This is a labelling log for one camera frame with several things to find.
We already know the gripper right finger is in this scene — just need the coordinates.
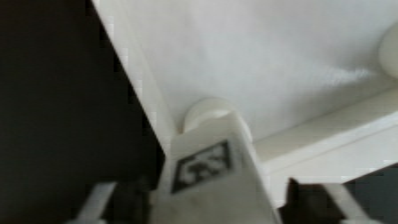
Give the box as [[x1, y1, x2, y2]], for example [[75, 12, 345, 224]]
[[277, 177, 380, 224]]

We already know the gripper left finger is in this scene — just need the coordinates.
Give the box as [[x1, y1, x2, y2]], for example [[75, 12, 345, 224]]
[[64, 176, 160, 224]]

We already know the white table leg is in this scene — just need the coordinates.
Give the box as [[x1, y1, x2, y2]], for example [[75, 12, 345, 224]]
[[148, 109, 284, 224]]

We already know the white square tabletop tray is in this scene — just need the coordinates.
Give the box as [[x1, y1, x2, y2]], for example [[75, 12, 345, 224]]
[[91, 0, 398, 174]]

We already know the white front fence bar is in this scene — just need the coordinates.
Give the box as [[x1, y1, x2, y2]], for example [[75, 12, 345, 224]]
[[256, 119, 398, 206]]

